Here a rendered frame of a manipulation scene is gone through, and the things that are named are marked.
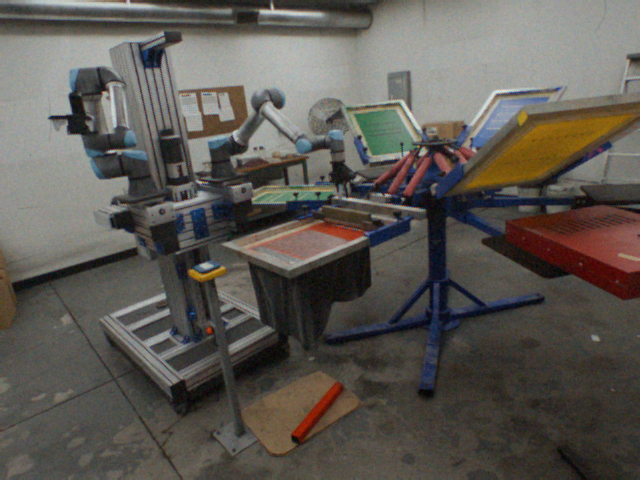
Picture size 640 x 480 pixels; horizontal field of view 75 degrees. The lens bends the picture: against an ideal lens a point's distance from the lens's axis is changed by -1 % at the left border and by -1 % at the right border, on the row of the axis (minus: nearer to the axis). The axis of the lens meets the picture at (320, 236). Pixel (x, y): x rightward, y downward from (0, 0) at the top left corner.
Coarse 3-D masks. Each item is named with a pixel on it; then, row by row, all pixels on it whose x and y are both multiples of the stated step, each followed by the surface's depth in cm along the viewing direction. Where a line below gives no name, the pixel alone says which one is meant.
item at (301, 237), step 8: (320, 224) 243; (328, 224) 242; (296, 232) 233; (304, 232) 232; (312, 232) 230; (320, 232) 229; (328, 232) 227; (272, 240) 225; (280, 240) 223; (288, 240) 221; (296, 240) 220; (304, 240) 219; (312, 240) 218; (248, 248) 215; (272, 248) 211; (280, 248) 210; (288, 248) 209
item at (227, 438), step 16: (192, 272) 192; (208, 272) 190; (224, 272) 193; (208, 288) 194; (224, 336) 204; (224, 352) 206; (224, 368) 208; (240, 416) 219; (224, 432) 225; (240, 432) 221; (240, 448) 213
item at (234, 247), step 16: (288, 224) 238; (304, 224) 245; (240, 240) 219; (256, 240) 225; (368, 240) 202; (240, 256) 203; (256, 256) 193; (320, 256) 184; (336, 256) 189; (288, 272) 173
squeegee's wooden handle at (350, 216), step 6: (324, 210) 240; (330, 210) 236; (336, 210) 232; (342, 210) 229; (348, 210) 226; (330, 216) 237; (336, 216) 234; (342, 216) 230; (348, 216) 226; (354, 216) 223; (360, 216) 219; (366, 216) 216; (348, 222) 227; (354, 222) 224; (360, 222) 221
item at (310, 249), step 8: (336, 232) 226; (344, 232) 225; (352, 232) 223; (360, 232) 222; (320, 240) 216; (328, 240) 215; (336, 240) 213; (344, 240) 212; (352, 240) 211; (296, 248) 208; (304, 248) 207; (312, 248) 206; (320, 248) 204; (328, 248) 203; (296, 256) 197; (304, 256) 196; (312, 256) 195
